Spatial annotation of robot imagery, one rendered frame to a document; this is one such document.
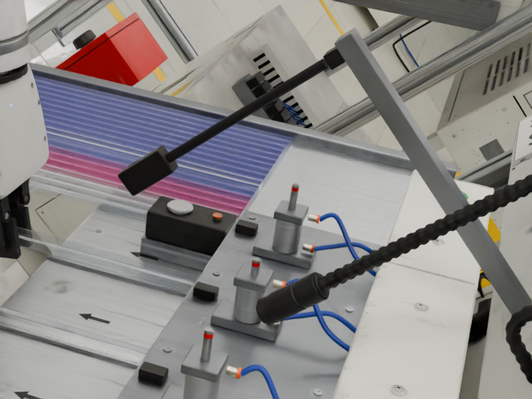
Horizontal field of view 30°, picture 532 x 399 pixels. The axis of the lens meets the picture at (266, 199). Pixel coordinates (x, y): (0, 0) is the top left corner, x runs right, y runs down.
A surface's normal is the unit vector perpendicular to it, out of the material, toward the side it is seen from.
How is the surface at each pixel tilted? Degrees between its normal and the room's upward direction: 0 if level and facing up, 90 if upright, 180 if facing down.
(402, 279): 46
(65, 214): 90
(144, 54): 0
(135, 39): 0
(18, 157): 32
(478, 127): 90
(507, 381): 90
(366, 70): 90
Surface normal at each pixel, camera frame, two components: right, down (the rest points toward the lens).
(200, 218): 0.14, -0.87
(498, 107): -0.27, 0.42
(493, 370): -0.56, -0.80
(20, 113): 0.96, 0.09
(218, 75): 0.78, -0.43
